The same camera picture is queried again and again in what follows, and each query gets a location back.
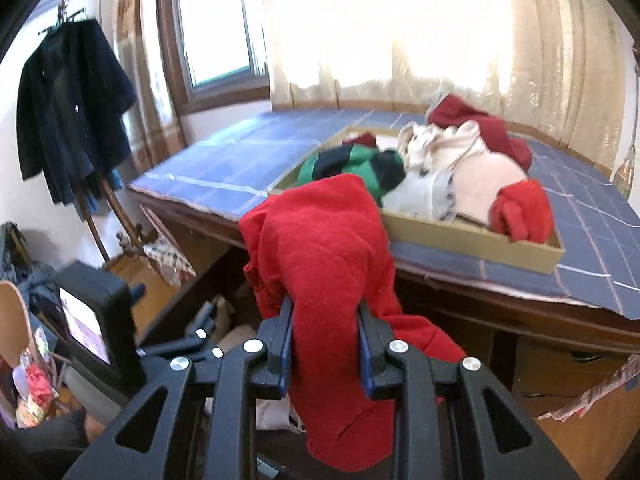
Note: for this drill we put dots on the beige knit underwear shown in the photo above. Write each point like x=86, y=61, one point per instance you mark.
x=240, y=340

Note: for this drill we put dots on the teal garment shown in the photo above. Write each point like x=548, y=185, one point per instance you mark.
x=100, y=200

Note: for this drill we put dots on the yellow cardboard tray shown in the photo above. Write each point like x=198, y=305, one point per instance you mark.
x=475, y=247

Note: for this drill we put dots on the pale pink underwear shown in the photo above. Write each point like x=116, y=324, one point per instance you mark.
x=485, y=180

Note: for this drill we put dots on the dark wooden desk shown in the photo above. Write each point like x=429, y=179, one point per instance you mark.
x=550, y=375

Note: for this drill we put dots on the colourful bag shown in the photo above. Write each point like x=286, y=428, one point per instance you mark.
x=37, y=385

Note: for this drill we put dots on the wooden framed window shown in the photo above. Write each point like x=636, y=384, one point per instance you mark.
x=215, y=20

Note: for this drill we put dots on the cream lace curtain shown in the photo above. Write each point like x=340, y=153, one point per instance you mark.
x=425, y=25

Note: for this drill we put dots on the beige patterned side curtain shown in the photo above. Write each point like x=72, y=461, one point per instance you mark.
x=145, y=60

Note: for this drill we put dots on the dark navy coat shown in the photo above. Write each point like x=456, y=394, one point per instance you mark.
x=75, y=110

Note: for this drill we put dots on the green black striped underwear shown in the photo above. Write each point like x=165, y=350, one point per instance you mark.
x=350, y=165

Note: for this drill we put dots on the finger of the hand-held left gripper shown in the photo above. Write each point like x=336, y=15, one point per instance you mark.
x=204, y=322
x=185, y=349

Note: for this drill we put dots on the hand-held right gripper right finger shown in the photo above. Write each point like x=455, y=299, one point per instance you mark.
x=365, y=355

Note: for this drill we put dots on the dark red underwear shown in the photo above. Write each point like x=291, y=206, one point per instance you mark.
x=495, y=130

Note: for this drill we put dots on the person's left forearm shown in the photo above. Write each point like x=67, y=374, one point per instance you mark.
x=45, y=440

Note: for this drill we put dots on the blue plaid tablecloth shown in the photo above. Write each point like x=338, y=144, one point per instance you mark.
x=225, y=160

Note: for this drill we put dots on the light blue underwear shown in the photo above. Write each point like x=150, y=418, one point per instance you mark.
x=415, y=195

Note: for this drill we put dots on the large red underwear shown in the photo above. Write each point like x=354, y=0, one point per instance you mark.
x=325, y=260

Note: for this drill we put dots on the small red underwear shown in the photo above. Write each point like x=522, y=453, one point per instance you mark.
x=522, y=210

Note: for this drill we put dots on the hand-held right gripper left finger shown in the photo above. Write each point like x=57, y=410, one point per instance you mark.
x=285, y=355

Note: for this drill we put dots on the brown cardboard piece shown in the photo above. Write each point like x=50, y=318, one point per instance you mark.
x=12, y=330

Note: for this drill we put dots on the white underwear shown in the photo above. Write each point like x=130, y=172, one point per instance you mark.
x=435, y=145

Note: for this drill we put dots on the checkered cloth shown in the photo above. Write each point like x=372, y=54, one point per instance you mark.
x=172, y=260

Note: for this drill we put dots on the blue grey jacket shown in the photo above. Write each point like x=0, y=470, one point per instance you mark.
x=30, y=270

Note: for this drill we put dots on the cream dotted underwear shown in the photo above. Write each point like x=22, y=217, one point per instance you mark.
x=280, y=417

